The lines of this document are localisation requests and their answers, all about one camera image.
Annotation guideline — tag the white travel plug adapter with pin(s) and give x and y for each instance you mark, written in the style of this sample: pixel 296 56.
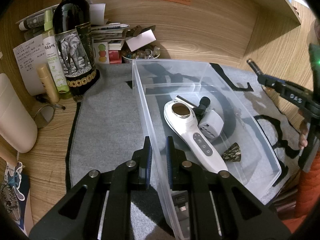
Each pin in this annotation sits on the white travel plug adapter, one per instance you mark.
pixel 211 125

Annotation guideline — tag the clear plastic storage bin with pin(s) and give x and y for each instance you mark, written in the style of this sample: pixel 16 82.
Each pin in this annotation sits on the clear plastic storage bin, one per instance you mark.
pixel 157 82

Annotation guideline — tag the person's right hand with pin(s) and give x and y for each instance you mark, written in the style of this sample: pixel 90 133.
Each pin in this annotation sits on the person's right hand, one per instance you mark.
pixel 303 142

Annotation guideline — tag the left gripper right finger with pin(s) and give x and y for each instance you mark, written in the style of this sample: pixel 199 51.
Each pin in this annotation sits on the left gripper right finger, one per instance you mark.
pixel 175 158

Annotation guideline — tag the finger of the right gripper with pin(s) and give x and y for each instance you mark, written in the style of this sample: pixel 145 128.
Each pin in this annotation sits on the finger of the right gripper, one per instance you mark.
pixel 288 90

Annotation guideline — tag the black pen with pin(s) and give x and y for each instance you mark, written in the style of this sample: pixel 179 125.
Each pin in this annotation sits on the black pen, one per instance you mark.
pixel 43 99

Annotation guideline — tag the white handheld massager device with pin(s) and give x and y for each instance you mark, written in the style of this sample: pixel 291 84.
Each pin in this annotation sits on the white handheld massager device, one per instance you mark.
pixel 182 120

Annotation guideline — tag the silver metal cylinder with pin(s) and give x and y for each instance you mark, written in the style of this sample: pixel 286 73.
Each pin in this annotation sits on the silver metal cylinder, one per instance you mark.
pixel 181 99

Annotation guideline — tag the stack of books and papers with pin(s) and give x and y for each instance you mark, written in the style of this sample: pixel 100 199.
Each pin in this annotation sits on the stack of books and papers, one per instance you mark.
pixel 114 34

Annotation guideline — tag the cream white plastic jug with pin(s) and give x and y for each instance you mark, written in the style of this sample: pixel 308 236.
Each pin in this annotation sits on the cream white plastic jug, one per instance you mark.
pixel 17 126

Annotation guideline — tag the grey felt mat black pattern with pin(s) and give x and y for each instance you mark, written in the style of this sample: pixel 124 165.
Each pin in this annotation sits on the grey felt mat black pattern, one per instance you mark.
pixel 108 129

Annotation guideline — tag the clear glass cup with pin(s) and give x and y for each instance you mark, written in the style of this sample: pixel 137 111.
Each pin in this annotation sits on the clear glass cup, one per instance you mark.
pixel 44 116

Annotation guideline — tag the small tan tube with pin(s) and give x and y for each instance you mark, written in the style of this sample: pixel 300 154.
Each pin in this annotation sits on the small tan tube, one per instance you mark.
pixel 47 82

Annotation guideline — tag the dark elephant label wine bottle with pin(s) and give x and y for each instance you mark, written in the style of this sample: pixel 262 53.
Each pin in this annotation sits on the dark elephant label wine bottle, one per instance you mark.
pixel 72 28

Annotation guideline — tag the patterned cone shell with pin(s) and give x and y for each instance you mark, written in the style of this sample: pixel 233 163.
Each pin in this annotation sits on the patterned cone shell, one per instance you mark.
pixel 232 154

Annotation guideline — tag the fruit picture white box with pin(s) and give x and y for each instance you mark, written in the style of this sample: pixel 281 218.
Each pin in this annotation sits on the fruit picture white box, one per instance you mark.
pixel 101 55

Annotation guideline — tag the white handwritten note paper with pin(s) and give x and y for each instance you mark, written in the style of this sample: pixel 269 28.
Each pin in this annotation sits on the white handwritten note paper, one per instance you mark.
pixel 28 56

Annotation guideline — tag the white bowl of trinkets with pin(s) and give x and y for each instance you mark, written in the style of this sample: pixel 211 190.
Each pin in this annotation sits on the white bowl of trinkets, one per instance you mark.
pixel 146 54

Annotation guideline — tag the green white spray bottle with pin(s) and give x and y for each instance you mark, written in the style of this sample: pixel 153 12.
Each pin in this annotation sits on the green white spray bottle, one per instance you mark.
pixel 53 58

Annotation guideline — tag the cartoon sticker card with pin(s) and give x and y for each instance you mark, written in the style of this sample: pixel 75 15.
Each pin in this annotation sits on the cartoon sticker card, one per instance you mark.
pixel 15 196

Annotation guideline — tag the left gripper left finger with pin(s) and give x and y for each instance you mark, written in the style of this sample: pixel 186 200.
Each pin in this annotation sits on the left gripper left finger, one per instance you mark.
pixel 143 159

